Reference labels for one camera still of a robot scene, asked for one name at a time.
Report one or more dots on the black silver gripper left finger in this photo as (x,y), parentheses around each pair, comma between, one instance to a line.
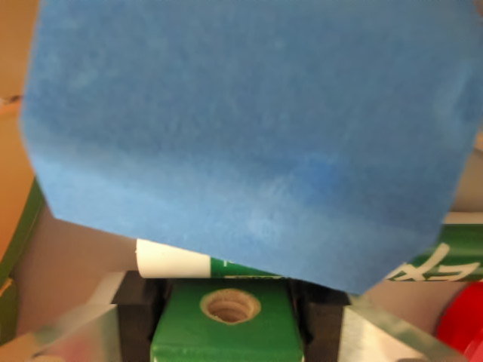
(75,339)

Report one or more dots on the black silver gripper right finger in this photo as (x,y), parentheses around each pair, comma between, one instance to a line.
(358,339)

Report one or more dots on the green wooden nut cube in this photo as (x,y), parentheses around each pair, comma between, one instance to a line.
(181,335)

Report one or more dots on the red wooden wheel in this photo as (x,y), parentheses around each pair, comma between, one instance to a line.
(466,324)

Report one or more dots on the green dry-erase marker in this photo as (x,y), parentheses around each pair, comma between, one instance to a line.
(170,260)

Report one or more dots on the blue foam cube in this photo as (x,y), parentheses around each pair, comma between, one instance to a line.
(245,132)

